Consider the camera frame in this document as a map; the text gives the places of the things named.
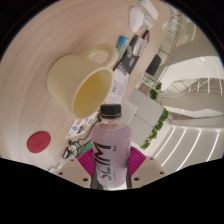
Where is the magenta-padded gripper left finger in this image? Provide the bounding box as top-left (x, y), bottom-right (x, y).
top-left (52, 147), bottom-right (100, 190)

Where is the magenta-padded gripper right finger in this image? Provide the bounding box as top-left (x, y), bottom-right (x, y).
top-left (125, 146), bottom-right (168, 190)

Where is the lilac drink bottle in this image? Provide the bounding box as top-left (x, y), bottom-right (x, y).
top-left (90, 103), bottom-right (133, 191)

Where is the flat round red coaster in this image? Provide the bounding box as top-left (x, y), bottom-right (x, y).
top-left (26, 130), bottom-right (53, 155)

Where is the colourful sticker sheet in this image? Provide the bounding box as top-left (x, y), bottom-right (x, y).
top-left (65, 112), bottom-right (101, 140)

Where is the white cabinet topped with plants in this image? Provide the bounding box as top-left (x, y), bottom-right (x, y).
top-left (127, 87), bottom-right (171, 151)

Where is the white chair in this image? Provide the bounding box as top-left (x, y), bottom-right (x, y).
top-left (120, 99), bottom-right (140, 125)

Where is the small potted plant stand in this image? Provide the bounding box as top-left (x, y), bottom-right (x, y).
top-left (137, 81), bottom-right (164, 101)

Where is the pale yellow mug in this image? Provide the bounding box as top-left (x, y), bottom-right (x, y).
top-left (46, 42), bottom-right (120, 120)

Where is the black office chair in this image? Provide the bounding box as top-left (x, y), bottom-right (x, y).
top-left (144, 53), bottom-right (163, 78)

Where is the white computer mouse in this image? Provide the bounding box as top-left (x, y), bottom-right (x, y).
top-left (128, 6), bottom-right (146, 34)

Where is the black cable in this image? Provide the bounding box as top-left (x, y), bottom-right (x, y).
top-left (61, 137), bottom-right (93, 161)

